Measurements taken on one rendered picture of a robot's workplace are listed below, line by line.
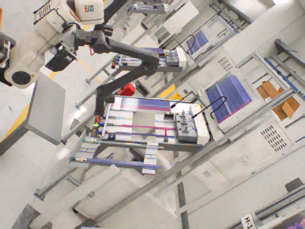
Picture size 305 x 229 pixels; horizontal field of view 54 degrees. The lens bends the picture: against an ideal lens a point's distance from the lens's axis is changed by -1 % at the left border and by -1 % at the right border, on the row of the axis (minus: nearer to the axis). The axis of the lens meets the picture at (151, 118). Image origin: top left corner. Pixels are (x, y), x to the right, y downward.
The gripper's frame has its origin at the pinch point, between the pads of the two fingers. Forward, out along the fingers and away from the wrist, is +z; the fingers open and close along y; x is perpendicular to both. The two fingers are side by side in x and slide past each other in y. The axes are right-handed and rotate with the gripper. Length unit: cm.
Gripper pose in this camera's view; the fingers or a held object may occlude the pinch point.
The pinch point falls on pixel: (99, 121)
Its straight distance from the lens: 216.0
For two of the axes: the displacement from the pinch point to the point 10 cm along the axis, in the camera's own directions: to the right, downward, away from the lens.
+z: -1.1, 8.6, 5.0
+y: -0.1, -5.0, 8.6
